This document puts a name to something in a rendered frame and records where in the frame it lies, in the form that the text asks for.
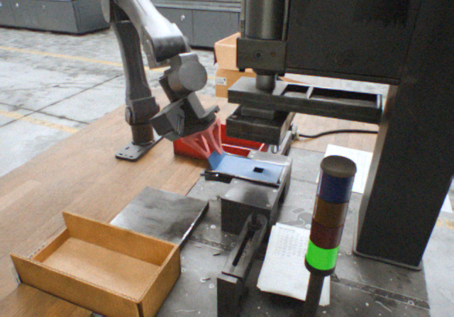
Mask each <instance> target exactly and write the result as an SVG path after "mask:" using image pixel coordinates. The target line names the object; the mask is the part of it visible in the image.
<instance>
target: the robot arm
mask: <svg viewBox="0 0 454 317"><path fill-rule="evenodd" d="M101 5H102V10H103V13H104V18H105V19H106V22H107V23H110V25H111V27H112V31H113V32H114V35H115V36H116V39H117V42H118V47H119V51H120V55H121V61H122V65H123V73H124V77H125V78H126V79H125V98H124V99H125V103H126V107H125V116H124V119H125V122H126V123H128V124H129V125H130V126H131V131H132V136H133V138H132V141H131V142H129V144H126V145H125V146H123V147H122V148H121V149H120V150H119V151H118V152H117V153H115V158H116V159H120V160H125V161H129V162H137V161H138V160H139V159H140V158H141V157H142V156H144V154H145V153H147V152H149V151H150V149H151V148H153V147H154V146H155V145H156V144H158V143H159V142H160V141H161V140H162V139H163V138H166V139H167V140H170V141H171V142H173V141H175V140H179V139H180V137H182V138H181V139H180V140H181V141H182V142H183V143H184V144H186V145H188V146H190V147H192V148H194V149H195V150H196V151H197V152H199V153H200V154H201V155H203V156H204V157H205V158H206V159H207V158H208V157H209V156H210V155H211V153H210V150H209V148H208V145H207V143H206V141H207V142H208V143H209V144H210V145H211V146H212V147H213V149H214V150H215V151H216V152H217V153H218V154H219V155H221V154H222V153H223V149H222V144H221V119H220V118H219V117H216V114H215V113H218V112H219V111H220V108H219V106H218V104H217V105H215V106H212V107H210V108H207V109H204V107H203V106H202V104H201V102H200V100H199V98H198V96H197V95H196V91H198V90H200V89H202V88H203V87H204V86H205V84H206V81H207V73H206V69H205V67H204V66H203V64H202V63H200V62H199V58H198V55H197V53H196V52H191V47H190V44H189V39H188V38H187V37H185V36H183V35H182V34H181V32H180V31H179V29H178V28H177V26H176V25H175V23H170V22H169V21H168V20H167V19H166V18H164V17H163V16H161V14H160V13H159V12H158V11H157V10H156V8H155V7H154V6H153V4H152V3H151V1H150V0H101ZM127 20H129V22H127V23H121V21H127ZM140 43H141V44H142V46H143V52H144V53H145V55H147V59H148V64H149V68H150V70H152V69H156V68H161V67H169V66H170V68H169V69H166V70H165V71H163V72H164V74H163V75H162V76H161V77H159V79H158V82H159V83H160V86H161V87H162V89H163V91H164V93H165V95H166V97H167V98H168V99H169V100H170V103H169V104H167V105H166V106H164V107H163V110H161V112H160V105H159V102H158V101H156V99H155V96H153V94H152V89H151V88H150V85H149V83H148V79H146V76H145V68H144V64H143V56H142V52H141V47H140ZM202 124H203V125H202ZM212 130H214V134H215V136H216V141H215V139H214V136H213V131H212ZM195 137H197V138H198V140H199V142H200V143H201V144H202V146H203V148H204V150H203V149H202V148H201V147H200V146H199V145H198V144H197V143H196V142H195V141H194V138H195ZM216 142H217V144H216Z"/></svg>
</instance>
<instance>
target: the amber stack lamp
mask: <svg viewBox="0 0 454 317"><path fill-rule="evenodd" d="M349 200H350V199H349ZM349 200H348V201H347V202H344V203H340V204H337V203H331V202H328V201H325V200H323V199H322V198H321V197H319V196H318V194H317V192H316V198H315V202H314V212H313V217H314V219H315V220H316V221H317V222H318V223H320V224H321V225H323V226H327V227H338V226H341V225H343V224H344V223H345V218H346V215H347V210H348V204H349Z"/></svg>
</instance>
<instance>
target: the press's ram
mask: <svg viewBox="0 0 454 317"><path fill-rule="evenodd" d="M253 72H254V73H256V78H250V77H241V78H240V79H239V80H238V81H237V82H236V83H235V84H234V85H233V86H231V87H230V88H228V89H227V103H231V104H239V105H238V106H237V107H236V108H235V109H234V110H233V112H232V113H231V115H230V116H229V117H227V118H226V137H229V138H236V139H240V140H248V141H253V142H257V143H264V144H269V145H270V152H279V147H280V144H281V142H282V140H283V138H284V136H285V134H286V133H287V131H288V129H289V127H290V126H291V125H292V124H293V120H294V117H295V115H296V113H300V114H305V115H311V116H320V117H326V118H336V119H341V120H346V121H356V122H361V123H370V124H376V125H379V124H380V120H381V117H382V112H383V109H382V94H381V93H374V92H367V91H356V90H349V89H343V88H337V87H325V86H319V85H312V84H300V83H294V82H281V81H276V79H277V74H278V73H276V72H271V70H263V69H253Z"/></svg>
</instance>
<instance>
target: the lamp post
mask: <svg viewBox="0 0 454 317"><path fill-rule="evenodd" d="M320 168H321V170H322V171H323V172H325V173H326V174H329V175H331V176H334V177H340V178H346V177H353V176H355V175H356V174H357V172H358V169H357V165H356V163H355V162H354V161H353V160H352V159H349V158H347V157H344V156H340V155H329V156H326V157H324V158H323V159H322V161H321V163H320ZM336 264H337V261H336ZM304 266H305V268H306V269H307V270H308V271H309V280H308V285H307V290H306V297H305V302H304V310H298V311H295V312H294V313H292V314H291V315H290V316H289V317H320V315H318V310H319V304H320V300H321V293H322V290H323V283H324V279H325V277H327V276H329V275H331V274H333V272H335V270H336V265H335V266H333V267H332V268H330V269H317V268H315V267H313V266H312V265H310V264H309V263H308V262H307V260H306V254H305V257H304Z"/></svg>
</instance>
